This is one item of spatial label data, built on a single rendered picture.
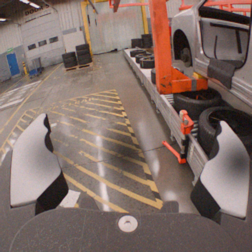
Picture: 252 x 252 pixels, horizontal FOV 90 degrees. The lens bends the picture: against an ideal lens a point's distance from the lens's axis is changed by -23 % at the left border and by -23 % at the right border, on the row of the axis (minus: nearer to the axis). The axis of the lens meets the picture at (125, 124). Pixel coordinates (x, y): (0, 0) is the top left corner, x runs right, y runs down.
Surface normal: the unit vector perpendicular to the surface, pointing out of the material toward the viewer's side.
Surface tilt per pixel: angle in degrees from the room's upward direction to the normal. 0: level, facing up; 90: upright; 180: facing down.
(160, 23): 90
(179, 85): 90
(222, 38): 87
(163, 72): 90
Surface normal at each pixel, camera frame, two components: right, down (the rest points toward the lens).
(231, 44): 0.08, 0.48
